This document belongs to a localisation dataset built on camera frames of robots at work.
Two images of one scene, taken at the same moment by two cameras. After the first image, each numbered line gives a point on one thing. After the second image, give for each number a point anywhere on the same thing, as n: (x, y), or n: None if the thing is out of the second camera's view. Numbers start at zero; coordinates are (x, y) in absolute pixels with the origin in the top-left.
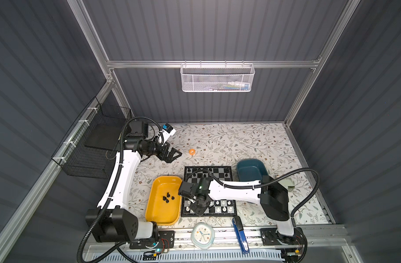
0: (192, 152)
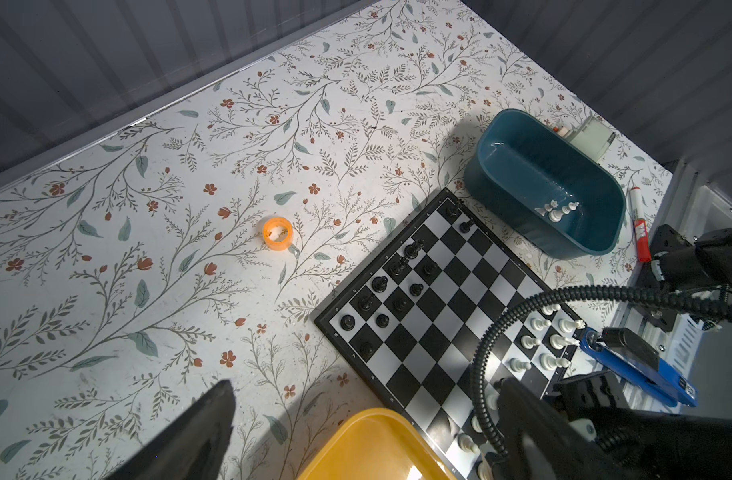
0: (277, 233)
